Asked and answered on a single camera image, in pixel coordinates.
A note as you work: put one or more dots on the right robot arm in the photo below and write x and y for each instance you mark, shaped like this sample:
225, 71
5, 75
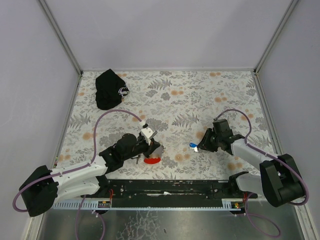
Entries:
279, 179

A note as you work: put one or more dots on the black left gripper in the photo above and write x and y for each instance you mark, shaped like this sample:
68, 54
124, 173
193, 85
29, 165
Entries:
152, 145

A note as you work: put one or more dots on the blue key tag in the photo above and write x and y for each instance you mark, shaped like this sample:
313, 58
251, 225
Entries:
194, 147

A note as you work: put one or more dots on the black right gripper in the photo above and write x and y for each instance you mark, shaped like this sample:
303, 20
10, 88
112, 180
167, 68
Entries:
208, 139

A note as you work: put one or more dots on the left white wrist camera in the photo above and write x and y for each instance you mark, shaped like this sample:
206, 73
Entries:
147, 132

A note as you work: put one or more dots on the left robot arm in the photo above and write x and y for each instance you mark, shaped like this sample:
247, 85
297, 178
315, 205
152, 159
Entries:
45, 187

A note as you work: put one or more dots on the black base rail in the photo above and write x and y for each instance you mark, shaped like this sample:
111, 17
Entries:
168, 193

